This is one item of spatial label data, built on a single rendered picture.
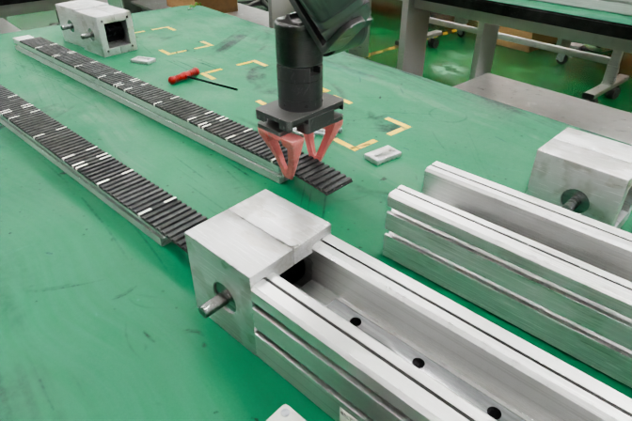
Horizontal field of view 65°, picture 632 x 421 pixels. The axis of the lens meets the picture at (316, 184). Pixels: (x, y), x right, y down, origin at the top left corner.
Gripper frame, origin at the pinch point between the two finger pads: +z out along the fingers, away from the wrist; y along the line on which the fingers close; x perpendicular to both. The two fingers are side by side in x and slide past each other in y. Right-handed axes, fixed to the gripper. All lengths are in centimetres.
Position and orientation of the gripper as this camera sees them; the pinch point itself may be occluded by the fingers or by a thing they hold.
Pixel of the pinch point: (302, 165)
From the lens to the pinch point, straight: 68.1
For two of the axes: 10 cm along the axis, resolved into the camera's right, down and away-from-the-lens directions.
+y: 6.9, -3.8, 6.2
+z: 0.1, 8.5, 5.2
